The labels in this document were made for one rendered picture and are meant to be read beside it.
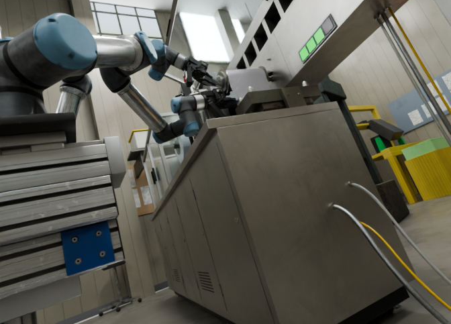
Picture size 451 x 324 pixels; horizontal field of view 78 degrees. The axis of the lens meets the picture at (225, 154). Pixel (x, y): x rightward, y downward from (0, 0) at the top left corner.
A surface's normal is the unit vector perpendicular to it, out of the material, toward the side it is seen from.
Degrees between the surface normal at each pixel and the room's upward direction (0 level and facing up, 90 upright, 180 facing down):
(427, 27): 90
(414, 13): 90
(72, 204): 90
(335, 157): 90
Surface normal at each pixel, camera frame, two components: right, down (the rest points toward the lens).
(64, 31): 0.88, -0.32
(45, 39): -0.11, 0.27
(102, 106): 0.43, -0.36
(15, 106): 0.40, -0.64
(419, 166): -0.83, 0.12
